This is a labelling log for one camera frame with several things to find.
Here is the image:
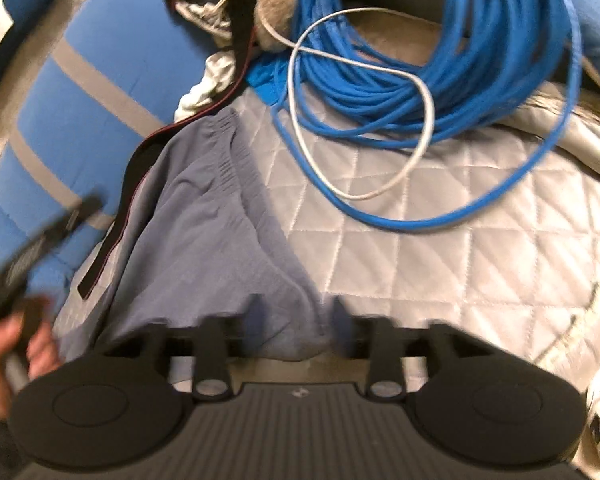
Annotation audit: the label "white crumpled cloth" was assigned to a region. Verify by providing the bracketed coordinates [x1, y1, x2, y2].
[175, 0, 241, 121]

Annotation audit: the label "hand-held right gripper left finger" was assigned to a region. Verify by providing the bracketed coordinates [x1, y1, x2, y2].
[102, 300, 271, 403]

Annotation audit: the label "black strap with red edge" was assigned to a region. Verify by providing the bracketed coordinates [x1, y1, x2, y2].
[77, 0, 261, 301]

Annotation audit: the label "blue pillow with grey stripes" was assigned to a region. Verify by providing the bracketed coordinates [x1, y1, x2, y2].
[0, 0, 216, 306]

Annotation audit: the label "white cable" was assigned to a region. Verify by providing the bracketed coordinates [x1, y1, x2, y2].
[257, 7, 436, 201]

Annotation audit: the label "grey-blue pants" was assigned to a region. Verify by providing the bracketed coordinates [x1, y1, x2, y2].
[57, 110, 331, 361]

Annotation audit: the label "blue cable coil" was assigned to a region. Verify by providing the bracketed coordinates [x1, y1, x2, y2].
[247, 0, 583, 233]

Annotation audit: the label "beige satin quilt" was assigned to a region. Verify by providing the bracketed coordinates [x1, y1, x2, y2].
[505, 55, 600, 201]

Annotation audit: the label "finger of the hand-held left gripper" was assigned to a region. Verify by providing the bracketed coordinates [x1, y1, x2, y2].
[67, 195, 105, 233]

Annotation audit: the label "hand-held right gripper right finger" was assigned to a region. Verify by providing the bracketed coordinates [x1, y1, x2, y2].
[332, 299, 486, 402]

